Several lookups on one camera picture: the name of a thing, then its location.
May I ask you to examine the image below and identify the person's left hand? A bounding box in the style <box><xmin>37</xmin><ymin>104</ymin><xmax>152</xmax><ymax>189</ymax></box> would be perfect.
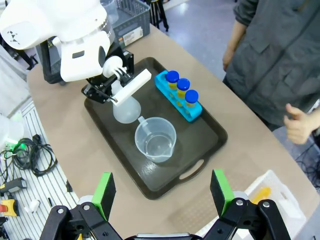
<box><xmin>283</xmin><ymin>103</ymin><xmax>320</xmax><ymax>145</ymax></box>

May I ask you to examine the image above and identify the person's gray jacket torso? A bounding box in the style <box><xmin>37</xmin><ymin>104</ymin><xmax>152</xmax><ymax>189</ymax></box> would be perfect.
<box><xmin>222</xmin><ymin>0</ymin><xmax>320</xmax><ymax>132</ymax></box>

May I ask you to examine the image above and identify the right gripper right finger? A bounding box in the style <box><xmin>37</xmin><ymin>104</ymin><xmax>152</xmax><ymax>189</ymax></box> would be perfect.
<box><xmin>201</xmin><ymin>169</ymin><xmax>292</xmax><ymax>240</ymax></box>

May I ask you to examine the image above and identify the black coiled cable bundle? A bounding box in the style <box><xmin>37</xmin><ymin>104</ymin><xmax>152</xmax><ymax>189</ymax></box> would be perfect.
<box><xmin>11</xmin><ymin>134</ymin><xmax>59</xmax><ymax>178</ymax></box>

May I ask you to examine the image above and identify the dark brown plastic tray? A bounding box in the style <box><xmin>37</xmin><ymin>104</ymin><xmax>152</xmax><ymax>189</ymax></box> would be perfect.
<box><xmin>83</xmin><ymin>56</ymin><xmax>228</xmax><ymax>201</ymax></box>

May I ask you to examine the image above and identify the white plastic bag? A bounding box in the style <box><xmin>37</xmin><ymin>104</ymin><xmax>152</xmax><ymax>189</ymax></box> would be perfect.
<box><xmin>0</xmin><ymin>115</ymin><xmax>26</xmax><ymax>150</ymax></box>

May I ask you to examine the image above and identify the white perforated plastic basket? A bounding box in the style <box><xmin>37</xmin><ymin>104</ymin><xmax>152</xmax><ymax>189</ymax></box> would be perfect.
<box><xmin>244</xmin><ymin>169</ymin><xmax>307</xmax><ymax>240</ymax></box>

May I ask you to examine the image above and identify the gray basket without label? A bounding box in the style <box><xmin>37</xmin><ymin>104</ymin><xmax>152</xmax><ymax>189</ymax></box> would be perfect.
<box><xmin>39</xmin><ymin>41</ymin><xmax>68</xmax><ymax>86</ymax></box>

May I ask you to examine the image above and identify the small white plastic block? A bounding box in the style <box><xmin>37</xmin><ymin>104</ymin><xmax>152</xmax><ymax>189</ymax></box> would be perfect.
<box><xmin>24</xmin><ymin>199</ymin><xmax>41</xmax><ymax>213</ymax></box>

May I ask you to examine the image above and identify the red emergency stop button box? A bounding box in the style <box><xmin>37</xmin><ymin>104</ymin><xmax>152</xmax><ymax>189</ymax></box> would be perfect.
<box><xmin>0</xmin><ymin>199</ymin><xmax>20</xmax><ymax>217</ymax></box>

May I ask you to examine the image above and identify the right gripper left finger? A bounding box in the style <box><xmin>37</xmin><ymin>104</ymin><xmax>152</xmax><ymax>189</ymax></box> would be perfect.
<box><xmin>41</xmin><ymin>172</ymin><xmax>123</xmax><ymax>240</ymax></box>

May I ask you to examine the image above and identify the blue test tube rack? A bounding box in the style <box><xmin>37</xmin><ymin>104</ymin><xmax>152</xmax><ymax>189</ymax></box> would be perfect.
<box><xmin>154</xmin><ymin>70</ymin><xmax>203</xmax><ymax>123</ymax></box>

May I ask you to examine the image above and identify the gray basket with label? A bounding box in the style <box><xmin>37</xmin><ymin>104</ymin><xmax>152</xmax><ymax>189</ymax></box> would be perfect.
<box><xmin>109</xmin><ymin>0</ymin><xmax>151</xmax><ymax>48</ymax></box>

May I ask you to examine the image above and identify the person's right forearm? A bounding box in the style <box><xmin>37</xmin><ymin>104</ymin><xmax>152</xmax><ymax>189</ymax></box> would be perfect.
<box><xmin>226</xmin><ymin>0</ymin><xmax>260</xmax><ymax>52</ymax></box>

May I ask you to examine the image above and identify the person's right hand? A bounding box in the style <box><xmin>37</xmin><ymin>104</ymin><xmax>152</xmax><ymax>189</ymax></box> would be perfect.
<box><xmin>222</xmin><ymin>49</ymin><xmax>236</xmax><ymax>73</ymax></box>

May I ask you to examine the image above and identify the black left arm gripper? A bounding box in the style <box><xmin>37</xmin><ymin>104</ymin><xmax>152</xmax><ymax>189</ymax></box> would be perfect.
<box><xmin>81</xmin><ymin>47</ymin><xmax>135</xmax><ymax>105</ymax></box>

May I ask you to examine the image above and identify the gray handheld tool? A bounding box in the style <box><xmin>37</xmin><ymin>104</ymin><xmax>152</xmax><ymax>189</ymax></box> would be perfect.
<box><xmin>0</xmin><ymin>177</ymin><xmax>28</xmax><ymax>197</ymax></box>

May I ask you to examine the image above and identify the white round camera mount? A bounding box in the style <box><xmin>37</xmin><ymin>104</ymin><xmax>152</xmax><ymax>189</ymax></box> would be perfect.
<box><xmin>103</xmin><ymin>56</ymin><xmax>128</xmax><ymax>79</ymax></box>

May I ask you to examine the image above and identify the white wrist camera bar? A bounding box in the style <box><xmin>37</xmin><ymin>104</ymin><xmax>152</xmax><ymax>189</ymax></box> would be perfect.
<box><xmin>111</xmin><ymin>69</ymin><xmax>153</xmax><ymax>105</ymax></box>

